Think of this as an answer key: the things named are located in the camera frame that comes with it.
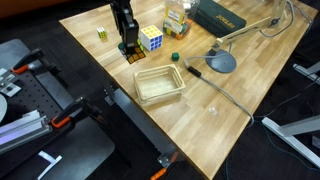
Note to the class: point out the white table leg frame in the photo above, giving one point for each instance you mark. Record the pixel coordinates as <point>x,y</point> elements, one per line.
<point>305,70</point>
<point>293,128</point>

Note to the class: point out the white bent bracket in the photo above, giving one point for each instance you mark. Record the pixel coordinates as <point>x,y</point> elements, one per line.
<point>46,156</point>

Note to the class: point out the black clamp with orange pad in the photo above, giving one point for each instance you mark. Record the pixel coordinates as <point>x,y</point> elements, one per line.
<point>71,111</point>
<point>25,60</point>

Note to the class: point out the small clear plastic cap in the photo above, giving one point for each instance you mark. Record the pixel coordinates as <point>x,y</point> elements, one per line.
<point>213,111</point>

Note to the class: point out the grey round lamp base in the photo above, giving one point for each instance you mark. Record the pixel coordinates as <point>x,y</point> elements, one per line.
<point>220,61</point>

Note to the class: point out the large white-edged Rubik's cube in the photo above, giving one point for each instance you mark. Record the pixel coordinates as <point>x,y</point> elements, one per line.
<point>151,36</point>

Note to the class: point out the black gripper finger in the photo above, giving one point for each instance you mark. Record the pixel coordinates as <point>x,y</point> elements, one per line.
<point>120,33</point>
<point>131,33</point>

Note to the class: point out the dark green zip case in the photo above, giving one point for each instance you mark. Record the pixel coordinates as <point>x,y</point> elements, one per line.
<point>216,18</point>

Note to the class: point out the aluminium extrusion profile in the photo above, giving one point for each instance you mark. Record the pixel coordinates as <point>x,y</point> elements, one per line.
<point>20,131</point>

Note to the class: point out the dark grey platform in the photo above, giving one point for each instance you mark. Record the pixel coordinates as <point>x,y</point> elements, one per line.
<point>86,150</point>

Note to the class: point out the grey metal bar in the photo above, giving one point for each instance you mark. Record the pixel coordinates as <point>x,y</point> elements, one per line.
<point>140,120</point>

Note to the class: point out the tiny white-edged Rubik's cube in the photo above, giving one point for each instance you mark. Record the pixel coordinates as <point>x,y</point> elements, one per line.
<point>101,32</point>

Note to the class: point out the small silver metal bracket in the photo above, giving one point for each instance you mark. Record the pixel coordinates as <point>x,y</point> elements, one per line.
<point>10,88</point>

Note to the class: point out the light wooden box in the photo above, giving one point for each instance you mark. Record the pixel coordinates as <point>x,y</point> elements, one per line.
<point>156,85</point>

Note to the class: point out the small green cube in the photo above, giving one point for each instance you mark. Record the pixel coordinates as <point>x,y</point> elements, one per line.
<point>175,56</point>

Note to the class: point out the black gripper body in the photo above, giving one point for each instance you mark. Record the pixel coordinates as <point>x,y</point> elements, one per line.
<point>121,11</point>

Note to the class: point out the black-edged Rubik's cube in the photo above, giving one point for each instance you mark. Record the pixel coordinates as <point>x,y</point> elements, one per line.
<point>136,56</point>

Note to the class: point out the metal table edge bracket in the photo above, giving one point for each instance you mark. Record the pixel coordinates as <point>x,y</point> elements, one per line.
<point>109,99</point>
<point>165,159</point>

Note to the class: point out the black perforated board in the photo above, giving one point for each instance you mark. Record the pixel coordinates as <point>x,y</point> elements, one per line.
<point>33,96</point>

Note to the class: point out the clear plastic jar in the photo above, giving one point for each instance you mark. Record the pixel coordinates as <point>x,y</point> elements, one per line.
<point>176,11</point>

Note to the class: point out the grey round disc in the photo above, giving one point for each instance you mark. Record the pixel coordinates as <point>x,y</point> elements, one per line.
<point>2,108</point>

